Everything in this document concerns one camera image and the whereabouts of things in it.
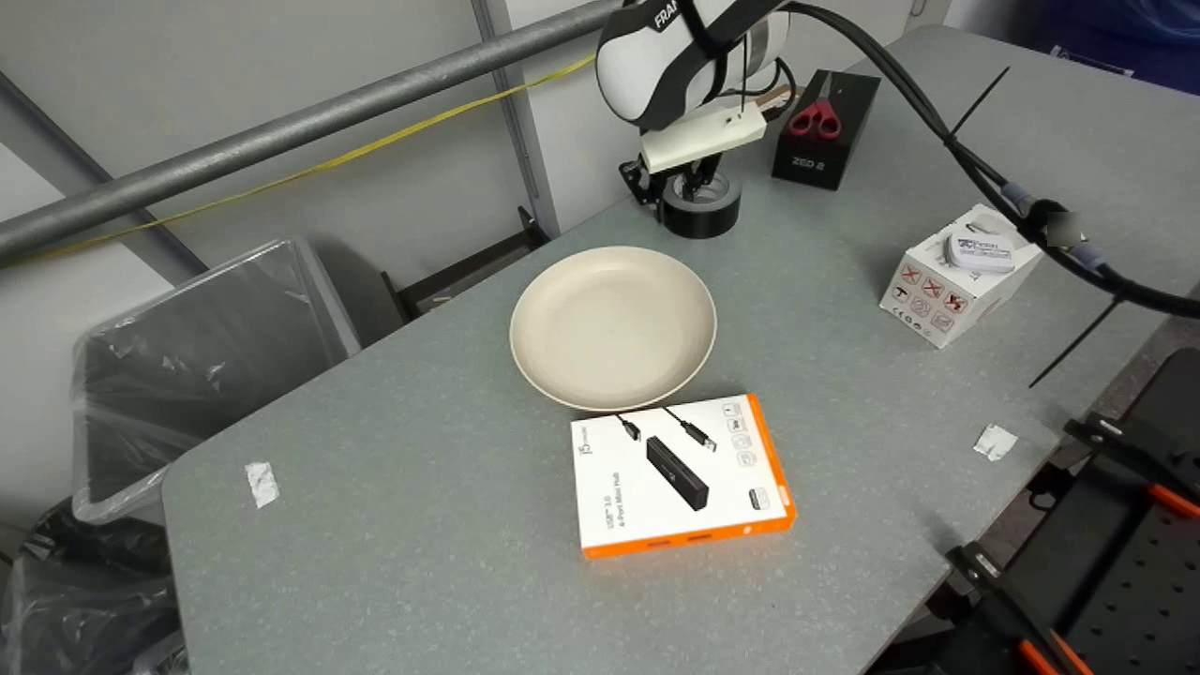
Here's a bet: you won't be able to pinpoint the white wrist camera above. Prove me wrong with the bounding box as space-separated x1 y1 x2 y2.
638 110 774 177

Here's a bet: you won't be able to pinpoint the orange white usb hub box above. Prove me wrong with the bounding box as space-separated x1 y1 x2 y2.
565 392 802 568

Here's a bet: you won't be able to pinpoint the beige round plate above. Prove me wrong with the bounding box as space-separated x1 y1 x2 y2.
508 245 725 415

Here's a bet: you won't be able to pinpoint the grey diagonal beam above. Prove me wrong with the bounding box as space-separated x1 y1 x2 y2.
0 72 215 288

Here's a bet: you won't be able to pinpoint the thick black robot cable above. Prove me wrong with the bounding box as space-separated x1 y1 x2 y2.
785 0 1200 323

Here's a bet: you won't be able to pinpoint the grey vertical post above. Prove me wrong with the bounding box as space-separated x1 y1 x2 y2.
469 0 564 245

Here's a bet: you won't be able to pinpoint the black box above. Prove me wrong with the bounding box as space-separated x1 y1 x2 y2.
769 67 884 195

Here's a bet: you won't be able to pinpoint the grey bin with plastic liner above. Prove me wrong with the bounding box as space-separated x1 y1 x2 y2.
68 237 369 528

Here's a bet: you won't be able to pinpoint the orange black clamp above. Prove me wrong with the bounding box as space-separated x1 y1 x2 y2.
944 539 1098 675
1063 414 1200 525

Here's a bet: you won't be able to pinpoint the thin black zip tie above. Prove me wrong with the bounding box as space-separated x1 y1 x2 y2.
1028 297 1122 392
944 65 1014 143

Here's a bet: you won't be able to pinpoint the black perforated board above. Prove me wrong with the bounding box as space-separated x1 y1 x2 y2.
988 345 1200 675

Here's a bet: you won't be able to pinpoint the yellow cable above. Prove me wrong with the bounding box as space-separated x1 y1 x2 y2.
34 52 599 259

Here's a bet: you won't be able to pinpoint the grey metal pipe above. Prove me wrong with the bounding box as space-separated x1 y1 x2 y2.
0 0 632 267

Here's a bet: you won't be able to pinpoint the black garbage bag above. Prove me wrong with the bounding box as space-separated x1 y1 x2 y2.
0 500 189 675

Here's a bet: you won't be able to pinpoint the red handled scissors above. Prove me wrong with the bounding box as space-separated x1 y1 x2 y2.
785 72 849 143

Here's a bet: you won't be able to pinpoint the small white product box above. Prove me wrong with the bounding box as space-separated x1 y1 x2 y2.
878 202 1048 353

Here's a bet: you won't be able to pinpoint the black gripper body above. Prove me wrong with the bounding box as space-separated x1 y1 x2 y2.
654 143 732 195

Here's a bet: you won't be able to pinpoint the black tape roll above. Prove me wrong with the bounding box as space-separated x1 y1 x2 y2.
655 174 745 242

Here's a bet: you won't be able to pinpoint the white tape label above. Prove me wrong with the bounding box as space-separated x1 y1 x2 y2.
970 420 1020 467
243 459 287 515

